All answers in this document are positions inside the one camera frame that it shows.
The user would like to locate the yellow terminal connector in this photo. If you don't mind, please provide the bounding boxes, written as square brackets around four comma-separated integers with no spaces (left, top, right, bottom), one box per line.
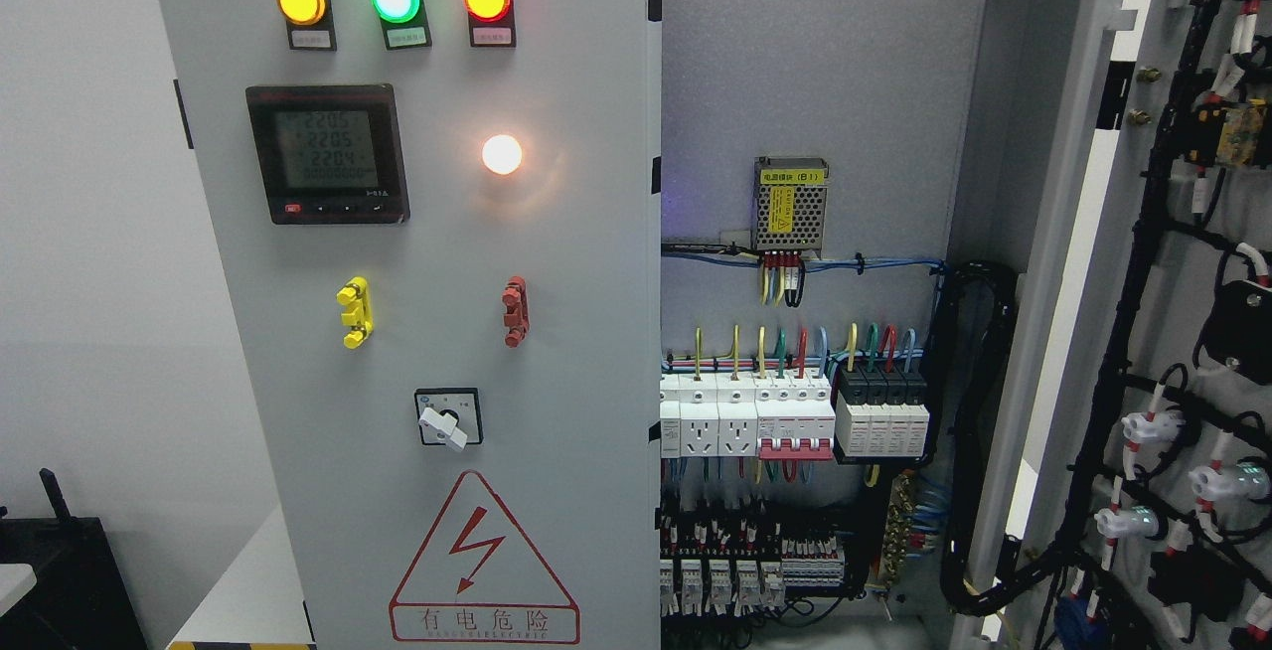
[336,277,374,350]

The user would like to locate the yellow indicator lamp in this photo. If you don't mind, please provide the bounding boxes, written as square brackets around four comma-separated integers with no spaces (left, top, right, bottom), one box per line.
[276,0,337,52]

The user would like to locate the red terminal connector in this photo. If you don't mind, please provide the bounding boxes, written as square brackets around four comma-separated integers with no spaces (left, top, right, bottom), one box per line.
[501,275,529,349]

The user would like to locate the white socket breaker row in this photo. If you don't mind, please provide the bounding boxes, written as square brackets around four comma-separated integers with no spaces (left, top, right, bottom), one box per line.
[660,371,834,460]

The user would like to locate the white rotary selector switch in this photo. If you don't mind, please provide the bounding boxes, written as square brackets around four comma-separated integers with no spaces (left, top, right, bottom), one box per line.
[413,388,483,452]

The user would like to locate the white glowing indicator lamp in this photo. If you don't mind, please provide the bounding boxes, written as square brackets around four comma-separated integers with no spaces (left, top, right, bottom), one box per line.
[481,134,524,176]

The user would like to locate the black digital power meter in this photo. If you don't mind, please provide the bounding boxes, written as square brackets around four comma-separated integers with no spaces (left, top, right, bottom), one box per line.
[245,83,410,225]

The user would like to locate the black cable loom right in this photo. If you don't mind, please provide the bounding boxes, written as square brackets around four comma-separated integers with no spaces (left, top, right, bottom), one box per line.
[930,259,1021,617]

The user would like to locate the metal mesh power supply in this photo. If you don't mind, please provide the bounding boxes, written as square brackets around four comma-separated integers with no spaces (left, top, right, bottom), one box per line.
[750,156,831,254]

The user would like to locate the black box on floor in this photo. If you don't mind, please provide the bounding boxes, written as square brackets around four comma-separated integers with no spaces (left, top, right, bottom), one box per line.
[1,468,146,649]

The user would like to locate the black white surge protector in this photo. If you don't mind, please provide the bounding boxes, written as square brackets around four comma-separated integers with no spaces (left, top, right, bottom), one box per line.
[834,366,930,467]

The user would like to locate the green indicator lamp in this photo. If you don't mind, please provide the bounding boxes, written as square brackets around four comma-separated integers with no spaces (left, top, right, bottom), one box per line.
[370,0,432,51]

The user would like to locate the red triangle warning sticker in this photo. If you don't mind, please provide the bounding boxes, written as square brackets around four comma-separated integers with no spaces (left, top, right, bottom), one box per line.
[388,469,581,645]

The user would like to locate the grey cabinet door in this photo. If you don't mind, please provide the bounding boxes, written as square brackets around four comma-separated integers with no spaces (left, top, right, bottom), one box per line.
[159,0,660,649]
[1001,0,1269,649]

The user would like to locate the red indicator lamp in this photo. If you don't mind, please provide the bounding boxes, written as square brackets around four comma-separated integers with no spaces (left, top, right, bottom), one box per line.
[463,0,516,48]

